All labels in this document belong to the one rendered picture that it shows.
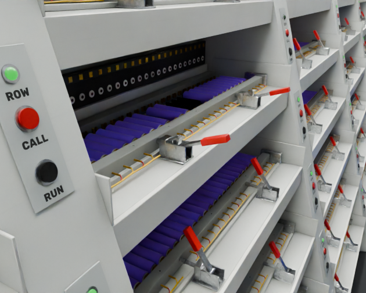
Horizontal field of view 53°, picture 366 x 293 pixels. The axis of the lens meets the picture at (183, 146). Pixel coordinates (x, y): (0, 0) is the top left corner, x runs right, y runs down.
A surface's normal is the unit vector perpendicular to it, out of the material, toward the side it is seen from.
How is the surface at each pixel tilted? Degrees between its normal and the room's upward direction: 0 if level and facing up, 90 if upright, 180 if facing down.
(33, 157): 90
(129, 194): 17
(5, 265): 90
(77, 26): 107
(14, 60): 90
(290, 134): 90
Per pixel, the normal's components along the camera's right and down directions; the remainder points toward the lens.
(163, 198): 0.87, 0.20
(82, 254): 0.83, -0.07
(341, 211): 0.00, -0.92
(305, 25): -0.50, 0.34
